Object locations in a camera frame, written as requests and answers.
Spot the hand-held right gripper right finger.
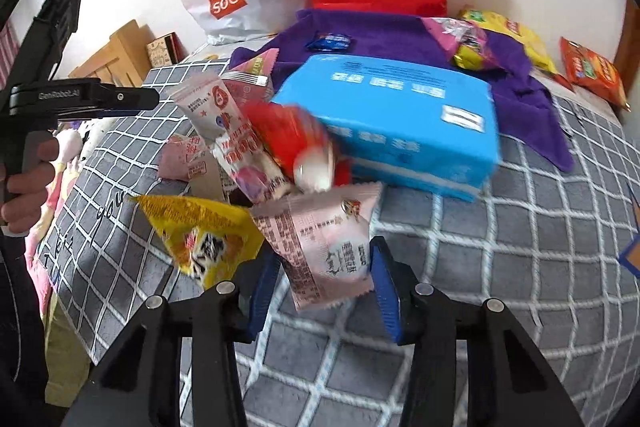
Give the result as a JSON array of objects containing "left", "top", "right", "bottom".
[{"left": 369, "top": 236, "right": 583, "bottom": 427}]

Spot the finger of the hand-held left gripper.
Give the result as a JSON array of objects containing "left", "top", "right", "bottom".
[{"left": 97, "top": 82, "right": 162, "bottom": 118}]

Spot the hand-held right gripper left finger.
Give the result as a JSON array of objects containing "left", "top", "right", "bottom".
[{"left": 90, "top": 249, "right": 283, "bottom": 427}]

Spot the yellow snack packet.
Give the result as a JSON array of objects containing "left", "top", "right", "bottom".
[{"left": 129, "top": 194, "right": 266, "bottom": 292}]

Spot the white pink tube snack packet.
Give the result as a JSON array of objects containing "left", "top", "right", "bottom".
[{"left": 167, "top": 74, "right": 293, "bottom": 202}]

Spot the white red-banded snack packet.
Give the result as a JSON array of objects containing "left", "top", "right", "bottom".
[{"left": 221, "top": 74, "right": 275, "bottom": 108}]

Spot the blue paper bag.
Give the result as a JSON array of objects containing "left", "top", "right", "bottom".
[{"left": 270, "top": 53, "right": 501, "bottom": 202}]

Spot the person's left forearm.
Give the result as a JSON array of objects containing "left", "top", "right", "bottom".
[{"left": 0, "top": 229, "right": 51, "bottom": 408}]

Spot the person's left hand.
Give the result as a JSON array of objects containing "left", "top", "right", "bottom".
[{"left": 0, "top": 171, "right": 52, "bottom": 237}]

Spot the patterned cardboard box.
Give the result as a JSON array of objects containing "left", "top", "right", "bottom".
[{"left": 146, "top": 33, "right": 188, "bottom": 68}]

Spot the pink printed cloth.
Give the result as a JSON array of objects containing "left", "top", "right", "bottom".
[{"left": 25, "top": 122, "right": 96, "bottom": 298}]

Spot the grey checked blanket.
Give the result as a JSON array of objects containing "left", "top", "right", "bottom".
[{"left": 45, "top": 52, "right": 640, "bottom": 427}]

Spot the olive green cloth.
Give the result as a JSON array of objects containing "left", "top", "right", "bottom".
[{"left": 42, "top": 297, "right": 101, "bottom": 408}]

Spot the small blue candy packet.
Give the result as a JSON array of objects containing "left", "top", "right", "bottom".
[{"left": 306, "top": 31, "right": 354, "bottom": 54}]

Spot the purple towel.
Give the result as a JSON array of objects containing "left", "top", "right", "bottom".
[{"left": 230, "top": 7, "right": 575, "bottom": 172}]

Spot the pink candy bag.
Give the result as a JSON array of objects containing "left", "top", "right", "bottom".
[{"left": 421, "top": 17, "right": 507, "bottom": 72}]

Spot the yellow snack bag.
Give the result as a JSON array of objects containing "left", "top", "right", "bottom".
[{"left": 459, "top": 6, "right": 558, "bottom": 75}]

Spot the orange red snack packet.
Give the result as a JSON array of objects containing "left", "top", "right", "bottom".
[{"left": 559, "top": 37, "right": 630, "bottom": 110}]

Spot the wooden bed frame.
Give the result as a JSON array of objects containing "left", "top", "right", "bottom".
[{"left": 614, "top": 0, "right": 640, "bottom": 72}]

